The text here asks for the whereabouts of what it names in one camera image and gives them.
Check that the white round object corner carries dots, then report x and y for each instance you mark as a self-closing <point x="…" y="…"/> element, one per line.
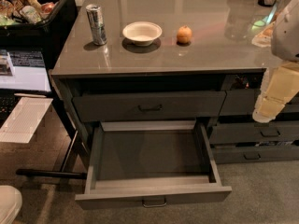
<point x="10" y="204"/>

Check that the black laptop keyboard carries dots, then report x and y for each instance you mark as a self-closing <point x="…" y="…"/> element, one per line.
<point x="7" y="104"/>

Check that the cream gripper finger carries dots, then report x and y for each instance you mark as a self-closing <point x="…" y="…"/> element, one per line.
<point x="279" y="86"/>

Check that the orange fruit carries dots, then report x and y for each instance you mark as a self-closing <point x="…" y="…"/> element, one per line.
<point x="184" y="34"/>

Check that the grey top left drawer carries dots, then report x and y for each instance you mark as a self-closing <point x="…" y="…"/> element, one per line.
<point x="148" y="106"/>

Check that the silver redbull can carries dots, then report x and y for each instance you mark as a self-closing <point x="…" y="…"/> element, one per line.
<point x="96" y="21"/>

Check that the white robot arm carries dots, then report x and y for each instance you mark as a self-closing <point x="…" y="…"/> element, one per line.
<point x="285" y="37"/>

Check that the snack bags in drawer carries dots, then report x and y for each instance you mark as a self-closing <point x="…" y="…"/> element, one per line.
<point x="249" y="81"/>

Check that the grey middle right drawer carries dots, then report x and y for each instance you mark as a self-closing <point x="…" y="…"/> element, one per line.
<point x="254" y="132"/>

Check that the grey top right drawer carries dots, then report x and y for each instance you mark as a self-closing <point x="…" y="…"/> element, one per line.
<point x="242" y="102"/>

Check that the white paper bowl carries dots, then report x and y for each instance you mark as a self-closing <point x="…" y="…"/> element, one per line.
<point x="142" y="33"/>

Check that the laptop screen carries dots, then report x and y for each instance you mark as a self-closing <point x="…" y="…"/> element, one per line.
<point x="23" y="70"/>

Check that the grey bottom right drawer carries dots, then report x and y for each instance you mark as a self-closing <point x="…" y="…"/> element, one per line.
<point x="255" y="154"/>

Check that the black metal stand leg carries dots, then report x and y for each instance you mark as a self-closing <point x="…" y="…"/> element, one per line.
<point x="56" y="174"/>

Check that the black bin of snacks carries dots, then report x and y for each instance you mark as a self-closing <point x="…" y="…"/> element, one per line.
<point x="36" y="24"/>

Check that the open grey middle drawer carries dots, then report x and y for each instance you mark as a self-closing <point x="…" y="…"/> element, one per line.
<point x="151" y="164"/>

